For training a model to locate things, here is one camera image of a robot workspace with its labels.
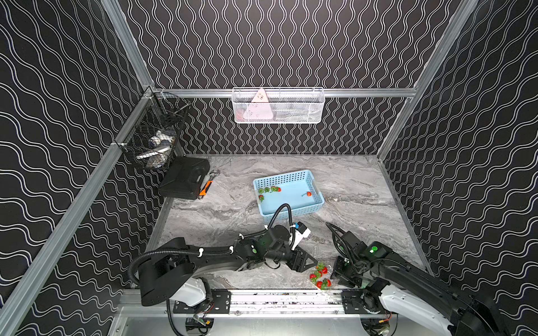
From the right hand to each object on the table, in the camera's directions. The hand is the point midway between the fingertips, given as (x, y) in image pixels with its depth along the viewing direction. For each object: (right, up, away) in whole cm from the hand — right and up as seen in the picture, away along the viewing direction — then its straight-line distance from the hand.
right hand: (332, 278), depth 78 cm
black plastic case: (-67, +38, +28) cm, 82 cm away
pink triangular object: (-28, +68, +11) cm, 74 cm away
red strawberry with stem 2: (-5, -2, -1) cm, 6 cm away
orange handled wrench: (-54, +40, +34) cm, 75 cm away
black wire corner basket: (-72, +54, +6) cm, 90 cm away
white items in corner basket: (-68, +51, +7) cm, 85 cm away
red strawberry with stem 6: (-20, +32, +26) cm, 46 cm away
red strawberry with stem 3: (-4, +30, +25) cm, 39 cm away
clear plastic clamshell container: (-3, 0, +2) cm, 4 cm away
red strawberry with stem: (-7, 0, +1) cm, 7 cm away
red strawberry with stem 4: (-27, +28, +24) cm, 46 cm away
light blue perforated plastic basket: (-9, +32, +28) cm, 43 cm away
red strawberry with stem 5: (-28, +31, +26) cm, 49 cm away
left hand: (-8, +10, -7) cm, 15 cm away
